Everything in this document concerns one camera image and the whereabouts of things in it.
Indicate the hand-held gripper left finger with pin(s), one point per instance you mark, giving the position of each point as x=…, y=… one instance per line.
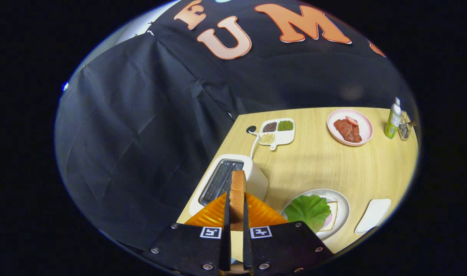
x=191, y=251

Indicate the toasted bread slice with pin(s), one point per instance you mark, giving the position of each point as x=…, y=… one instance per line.
x=238, y=195

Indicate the white bread slice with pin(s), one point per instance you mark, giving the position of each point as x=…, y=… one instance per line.
x=334, y=214

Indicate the black backdrop cloth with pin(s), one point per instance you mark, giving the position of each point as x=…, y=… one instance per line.
x=141, y=134

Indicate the green lettuce leaf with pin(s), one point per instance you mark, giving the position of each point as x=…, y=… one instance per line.
x=308, y=211

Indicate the red sausage slice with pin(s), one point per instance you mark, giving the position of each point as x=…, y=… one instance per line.
x=352, y=120

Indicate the pink round plate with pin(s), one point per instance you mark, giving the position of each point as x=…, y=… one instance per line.
x=365, y=128

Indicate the pink ham slice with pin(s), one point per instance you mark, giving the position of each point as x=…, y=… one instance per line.
x=328, y=221

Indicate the white round plate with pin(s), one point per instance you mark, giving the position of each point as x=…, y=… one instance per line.
x=342, y=211

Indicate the white square plate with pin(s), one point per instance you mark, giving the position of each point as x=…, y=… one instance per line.
x=373, y=216

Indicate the green label metal bottle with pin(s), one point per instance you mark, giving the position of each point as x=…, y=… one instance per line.
x=392, y=122

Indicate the brown meat slice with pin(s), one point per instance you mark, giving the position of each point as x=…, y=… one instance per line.
x=346, y=131

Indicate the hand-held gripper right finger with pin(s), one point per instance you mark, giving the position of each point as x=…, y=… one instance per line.
x=283, y=249

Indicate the cream white toaster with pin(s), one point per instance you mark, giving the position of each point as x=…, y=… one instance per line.
x=258, y=180

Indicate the white divided seasoning tray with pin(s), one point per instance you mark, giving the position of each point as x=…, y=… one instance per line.
x=283, y=136

